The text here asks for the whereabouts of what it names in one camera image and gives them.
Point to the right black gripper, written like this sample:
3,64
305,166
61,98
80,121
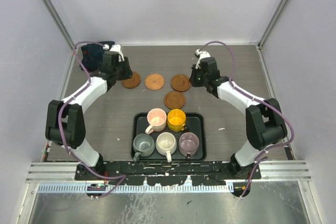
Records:
192,79

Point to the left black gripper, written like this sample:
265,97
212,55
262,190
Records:
127,73

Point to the brown wooden coaster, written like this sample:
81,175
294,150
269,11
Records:
132,82
174,100
180,83

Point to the woven cork coaster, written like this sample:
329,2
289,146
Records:
154,81

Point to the yellow glass mug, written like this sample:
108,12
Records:
176,121

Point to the purple ceramic mug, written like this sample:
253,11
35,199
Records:
188,144

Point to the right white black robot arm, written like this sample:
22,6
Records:
264,126

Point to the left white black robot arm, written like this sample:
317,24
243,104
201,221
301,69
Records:
65,124

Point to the dark blue folded cloth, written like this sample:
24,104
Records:
92,56

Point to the black plastic tray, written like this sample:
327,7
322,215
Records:
194,121

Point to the pink ceramic mug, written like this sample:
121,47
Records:
157,120

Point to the grey ceramic mug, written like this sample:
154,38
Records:
143,146

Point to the cream ceramic mug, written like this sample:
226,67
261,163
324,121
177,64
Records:
166,145

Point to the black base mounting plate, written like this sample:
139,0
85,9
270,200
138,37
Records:
207,173

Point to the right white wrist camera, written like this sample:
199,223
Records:
201,54

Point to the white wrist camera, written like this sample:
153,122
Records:
116,49
201,54

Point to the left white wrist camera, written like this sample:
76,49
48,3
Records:
116,49

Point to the grey slotted cable duct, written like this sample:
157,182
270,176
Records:
124,189

